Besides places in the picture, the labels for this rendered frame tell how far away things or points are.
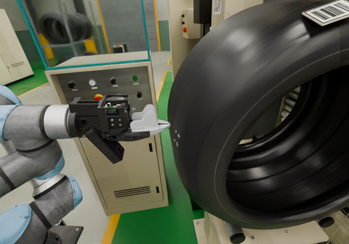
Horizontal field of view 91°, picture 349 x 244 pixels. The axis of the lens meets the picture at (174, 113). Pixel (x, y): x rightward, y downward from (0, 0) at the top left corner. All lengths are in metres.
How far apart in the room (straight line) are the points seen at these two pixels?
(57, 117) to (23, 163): 0.14
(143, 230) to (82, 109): 1.40
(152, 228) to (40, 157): 1.31
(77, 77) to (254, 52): 0.97
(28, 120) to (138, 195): 1.28
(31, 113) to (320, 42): 0.51
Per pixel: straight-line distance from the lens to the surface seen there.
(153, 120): 0.39
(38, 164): 0.51
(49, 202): 0.81
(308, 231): 0.85
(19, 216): 0.81
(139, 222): 1.72
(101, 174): 1.44
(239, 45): 0.32
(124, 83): 1.08
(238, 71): 0.30
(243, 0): 0.68
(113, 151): 0.44
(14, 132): 0.46
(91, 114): 0.40
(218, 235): 0.68
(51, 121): 0.42
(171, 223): 1.68
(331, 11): 0.35
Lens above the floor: 1.47
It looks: 29 degrees down
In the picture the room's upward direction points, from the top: 4 degrees counter-clockwise
